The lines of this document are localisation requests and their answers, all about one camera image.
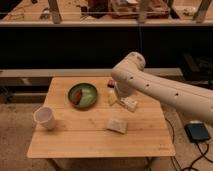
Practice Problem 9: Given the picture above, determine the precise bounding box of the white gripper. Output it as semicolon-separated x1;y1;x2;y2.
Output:
108;83;134;106

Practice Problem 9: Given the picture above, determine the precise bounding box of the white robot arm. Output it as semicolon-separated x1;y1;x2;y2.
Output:
111;52;213;125

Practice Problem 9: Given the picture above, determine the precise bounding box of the dark red small box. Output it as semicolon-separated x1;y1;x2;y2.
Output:
107;79;115;88

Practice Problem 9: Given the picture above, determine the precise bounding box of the beige sponge block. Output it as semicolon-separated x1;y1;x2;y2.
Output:
107;119;127;134

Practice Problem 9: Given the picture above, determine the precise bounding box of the green round plate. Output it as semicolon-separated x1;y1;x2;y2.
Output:
67;83;98;109

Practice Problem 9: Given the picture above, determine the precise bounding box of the wooden table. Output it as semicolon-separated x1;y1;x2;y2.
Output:
27;77;175;159

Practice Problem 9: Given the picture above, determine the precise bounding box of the red sausage on plate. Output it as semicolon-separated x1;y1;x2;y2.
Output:
72;89;82;105

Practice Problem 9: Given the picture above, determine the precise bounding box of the white paper cup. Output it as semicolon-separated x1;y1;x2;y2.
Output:
33;107;55;130

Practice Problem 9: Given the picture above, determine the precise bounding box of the brown tray on shelf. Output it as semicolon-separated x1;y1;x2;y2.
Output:
108;0;170;19

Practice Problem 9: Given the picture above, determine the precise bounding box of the wooden workbench shelf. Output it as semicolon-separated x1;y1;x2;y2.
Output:
0;0;213;27

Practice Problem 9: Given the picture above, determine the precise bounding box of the black floor cable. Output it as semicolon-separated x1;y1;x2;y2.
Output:
164;116;213;171

